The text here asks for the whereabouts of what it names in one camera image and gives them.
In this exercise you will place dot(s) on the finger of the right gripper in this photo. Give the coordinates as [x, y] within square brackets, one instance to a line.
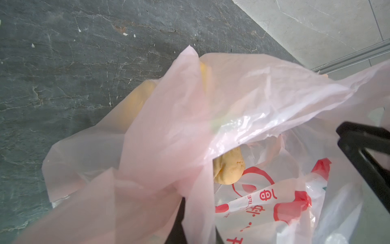
[355, 141]

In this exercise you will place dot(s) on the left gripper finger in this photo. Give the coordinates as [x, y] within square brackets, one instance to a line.
[177, 235]

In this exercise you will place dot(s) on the pink plastic bag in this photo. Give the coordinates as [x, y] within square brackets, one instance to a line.
[115, 187]

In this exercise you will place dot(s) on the yellow fake pear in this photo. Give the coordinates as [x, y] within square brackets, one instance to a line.
[229, 167]

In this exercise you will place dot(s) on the yellow fake lemon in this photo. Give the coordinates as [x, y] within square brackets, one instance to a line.
[128, 109]

